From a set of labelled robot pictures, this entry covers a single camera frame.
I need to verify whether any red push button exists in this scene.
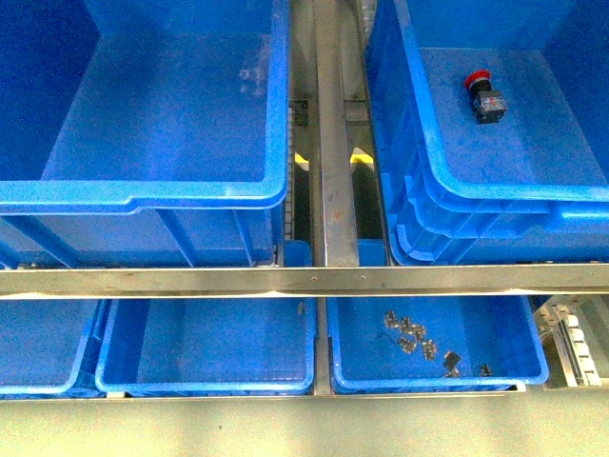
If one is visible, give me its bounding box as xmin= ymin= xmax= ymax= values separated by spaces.
xmin=463 ymin=69 xmax=507 ymax=125

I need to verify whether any lower blue bin middle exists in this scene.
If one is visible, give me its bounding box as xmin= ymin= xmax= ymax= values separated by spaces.
xmin=96 ymin=298 xmax=317 ymax=397

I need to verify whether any lower blue bin with clips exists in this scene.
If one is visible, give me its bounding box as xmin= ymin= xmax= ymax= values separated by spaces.
xmin=327 ymin=296 xmax=549 ymax=394

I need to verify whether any blue empty middle bin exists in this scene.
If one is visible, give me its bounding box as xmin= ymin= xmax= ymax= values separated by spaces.
xmin=1 ymin=1 xmax=290 ymax=269

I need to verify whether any pile of metal clips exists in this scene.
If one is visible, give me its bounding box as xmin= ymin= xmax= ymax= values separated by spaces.
xmin=379 ymin=309 xmax=462 ymax=378

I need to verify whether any blue target bin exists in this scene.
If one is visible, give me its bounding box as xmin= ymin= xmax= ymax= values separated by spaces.
xmin=365 ymin=1 xmax=608 ymax=266

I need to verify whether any lower blue bin left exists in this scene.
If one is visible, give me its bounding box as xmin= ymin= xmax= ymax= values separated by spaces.
xmin=1 ymin=299 xmax=109 ymax=400

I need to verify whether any metal roller rack frame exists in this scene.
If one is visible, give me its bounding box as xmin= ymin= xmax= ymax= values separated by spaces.
xmin=1 ymin=1 xmax=608 ymax=398

